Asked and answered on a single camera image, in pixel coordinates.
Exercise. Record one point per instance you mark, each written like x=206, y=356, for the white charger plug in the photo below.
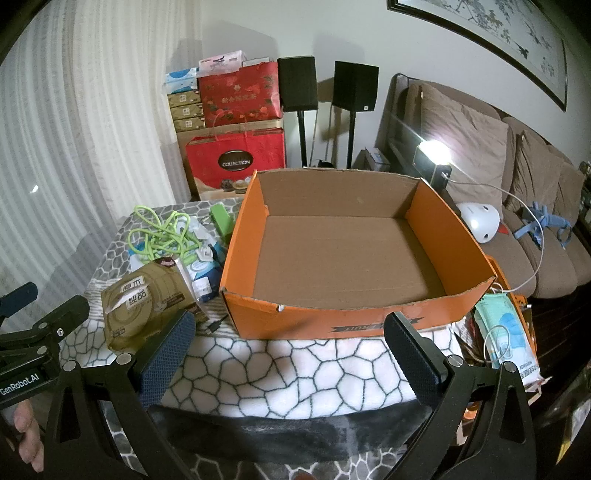
x=205, y=254

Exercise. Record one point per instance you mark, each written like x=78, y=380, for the white blue mask packet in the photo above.
x=205, y=277

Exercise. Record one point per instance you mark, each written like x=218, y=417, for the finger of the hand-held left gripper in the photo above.
x=55, y=323
x=16, y=300

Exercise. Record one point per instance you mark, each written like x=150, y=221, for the green power bank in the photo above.
x=220, y=221

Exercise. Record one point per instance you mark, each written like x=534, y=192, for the brown sofa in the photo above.
x=549, y=263

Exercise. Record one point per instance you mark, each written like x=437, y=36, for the bright lamp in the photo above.
x=433, y=159

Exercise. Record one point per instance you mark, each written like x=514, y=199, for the gold snack packet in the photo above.
x=138, y=304

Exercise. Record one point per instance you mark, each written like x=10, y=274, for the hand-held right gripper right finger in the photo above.
x=412, y=356

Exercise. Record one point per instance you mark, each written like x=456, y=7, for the green face mask packet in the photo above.
x=505, y=337

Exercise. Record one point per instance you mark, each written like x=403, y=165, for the brown cushion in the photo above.
x=570, y=189
x=531, y=175

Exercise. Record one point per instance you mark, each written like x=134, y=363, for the red Collection gift bag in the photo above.
x=235, y=161

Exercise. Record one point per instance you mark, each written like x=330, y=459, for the white dome device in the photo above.
x=480, y=221

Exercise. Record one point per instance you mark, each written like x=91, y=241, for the orange cardboard box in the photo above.
x=341, y=249

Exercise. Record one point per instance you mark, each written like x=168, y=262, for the person's left hand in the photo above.
x=27, y=438

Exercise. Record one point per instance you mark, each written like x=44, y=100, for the pink tissue packet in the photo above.
x=222, y=61

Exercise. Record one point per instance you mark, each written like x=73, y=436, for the framed painting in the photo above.
x=485, y=27

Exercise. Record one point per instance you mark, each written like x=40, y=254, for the red patterned gift box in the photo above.
x=240, y=94

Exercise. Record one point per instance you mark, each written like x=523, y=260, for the blue tissue packet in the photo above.
x=181, y=81

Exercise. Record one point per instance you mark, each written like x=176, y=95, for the black speaker stand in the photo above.
x=301, y=138
x=352, y=138

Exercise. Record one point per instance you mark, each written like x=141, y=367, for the large beige cushion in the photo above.
x=461, y=134

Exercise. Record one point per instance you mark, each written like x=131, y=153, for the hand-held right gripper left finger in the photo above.
x=170, y=351

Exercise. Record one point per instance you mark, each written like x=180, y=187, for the grey box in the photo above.
x=374, y=159

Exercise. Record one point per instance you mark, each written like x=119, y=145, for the white curtain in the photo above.
x=83, y=138

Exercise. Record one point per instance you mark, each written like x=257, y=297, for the grey white patterned blanket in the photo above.
x=295, y=374

